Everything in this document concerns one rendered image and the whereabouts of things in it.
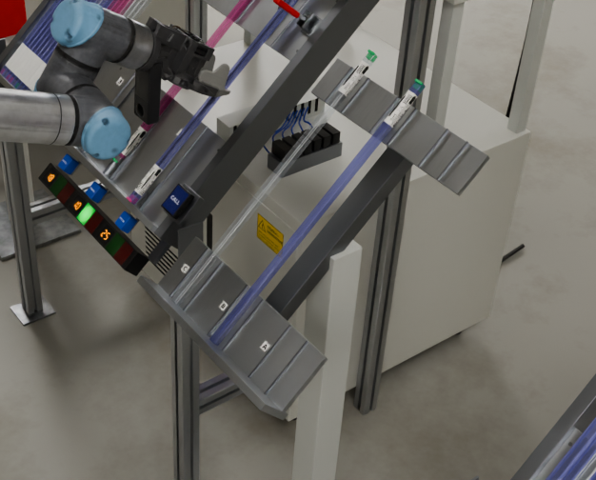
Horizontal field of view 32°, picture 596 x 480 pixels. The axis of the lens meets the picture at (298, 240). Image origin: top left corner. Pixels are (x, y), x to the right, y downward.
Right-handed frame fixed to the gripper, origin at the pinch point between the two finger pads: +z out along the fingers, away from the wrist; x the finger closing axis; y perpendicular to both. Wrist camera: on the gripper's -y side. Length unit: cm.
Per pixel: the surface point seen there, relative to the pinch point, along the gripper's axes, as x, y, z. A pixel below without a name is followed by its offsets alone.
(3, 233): 95, -79, 42
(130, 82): 22.6, -9.1, -0.2
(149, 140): 8.4, -14.8, -1.7
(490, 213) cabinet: -10, -2, 84
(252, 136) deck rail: -10.1, -3.2, 2.5
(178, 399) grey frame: -13, -57, 17
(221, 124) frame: 24.0, -11.5, 27.7
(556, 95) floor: 65, 28, 209
